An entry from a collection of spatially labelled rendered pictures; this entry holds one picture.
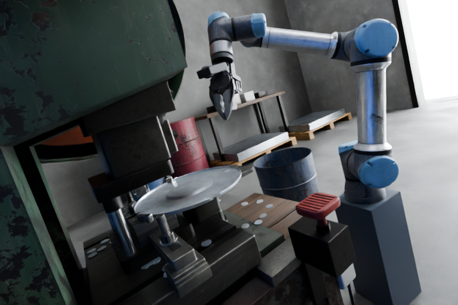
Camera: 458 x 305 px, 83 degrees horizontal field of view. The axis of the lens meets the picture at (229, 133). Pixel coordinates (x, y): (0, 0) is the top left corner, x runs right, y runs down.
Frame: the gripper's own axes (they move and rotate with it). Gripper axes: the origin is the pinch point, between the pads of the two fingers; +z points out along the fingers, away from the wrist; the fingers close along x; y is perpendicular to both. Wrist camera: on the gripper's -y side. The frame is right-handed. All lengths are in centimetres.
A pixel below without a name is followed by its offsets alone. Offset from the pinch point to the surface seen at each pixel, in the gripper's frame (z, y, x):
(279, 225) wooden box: 43, 62, 10
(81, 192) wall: 8, 135, 307
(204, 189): 21.5, -12.4, 0.8
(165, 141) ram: 10.1, -23.0, 2.8
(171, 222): 28.1, -20.1, 5.0
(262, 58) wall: -224, 388, 124
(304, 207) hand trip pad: 26.4, -18.6, -25.0
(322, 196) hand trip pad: 25.0, -14.8, -27.5
